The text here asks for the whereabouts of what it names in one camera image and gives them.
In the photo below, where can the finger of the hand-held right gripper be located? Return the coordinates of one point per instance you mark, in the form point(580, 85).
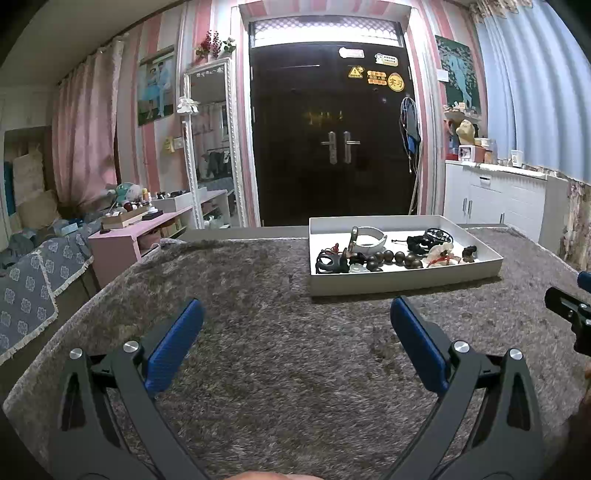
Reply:
point(585, 280)
point(570, 309)

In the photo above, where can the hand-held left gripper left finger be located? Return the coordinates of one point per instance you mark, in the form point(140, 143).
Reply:
point(175, 346)

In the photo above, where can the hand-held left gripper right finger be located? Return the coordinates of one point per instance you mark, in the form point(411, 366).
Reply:
point(418, 346)

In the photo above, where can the white shallow tray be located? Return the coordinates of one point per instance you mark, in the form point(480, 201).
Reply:
point(401, 279)

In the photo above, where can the black scrunchie with tag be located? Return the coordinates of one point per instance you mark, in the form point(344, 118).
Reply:
point(418, 244)

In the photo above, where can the white bangle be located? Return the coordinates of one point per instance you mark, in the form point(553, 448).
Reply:
point(381, 242)

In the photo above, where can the floral curtain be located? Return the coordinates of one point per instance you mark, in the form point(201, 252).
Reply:
point(577, 221)

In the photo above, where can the pink side table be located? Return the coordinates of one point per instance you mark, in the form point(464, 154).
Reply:
point(115, 249)

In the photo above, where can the white cabinet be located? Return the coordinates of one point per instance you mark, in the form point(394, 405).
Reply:
point(498, 198)

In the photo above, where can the white cup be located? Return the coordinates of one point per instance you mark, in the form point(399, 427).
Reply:
point(516, 158)

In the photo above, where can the grey patterned sofa cover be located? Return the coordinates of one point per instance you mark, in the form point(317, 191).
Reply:
point(32, 295)

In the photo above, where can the red and white box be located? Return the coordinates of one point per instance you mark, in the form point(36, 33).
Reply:
point(466, 153)

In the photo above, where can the yellow plush toy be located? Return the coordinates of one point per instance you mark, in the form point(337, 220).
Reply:
point(466, 131)

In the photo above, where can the blue curtain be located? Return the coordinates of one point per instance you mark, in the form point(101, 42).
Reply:
point(540, 92)

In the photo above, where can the white framed standing mirror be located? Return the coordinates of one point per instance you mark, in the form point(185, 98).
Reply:
point(233, 138)

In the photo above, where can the pink curtain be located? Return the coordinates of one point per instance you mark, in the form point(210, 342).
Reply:
point(87, 138)

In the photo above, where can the cardboard boxes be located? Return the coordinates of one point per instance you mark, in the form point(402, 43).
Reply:
point(27, 175)

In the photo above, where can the dark double door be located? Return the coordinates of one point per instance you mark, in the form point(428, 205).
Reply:
point(300, 138)

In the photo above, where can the white fabric flower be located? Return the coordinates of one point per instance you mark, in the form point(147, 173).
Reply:
point(187, 106)

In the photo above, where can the framed couple poster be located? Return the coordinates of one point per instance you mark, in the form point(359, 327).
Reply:
point(157, 87)

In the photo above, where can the red artificial flowers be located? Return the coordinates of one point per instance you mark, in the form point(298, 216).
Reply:
point(212, 44)

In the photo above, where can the green wall poster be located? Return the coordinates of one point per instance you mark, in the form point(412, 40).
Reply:
point(457, 74)

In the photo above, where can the white wall switch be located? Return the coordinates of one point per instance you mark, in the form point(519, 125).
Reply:
point(442, 76)

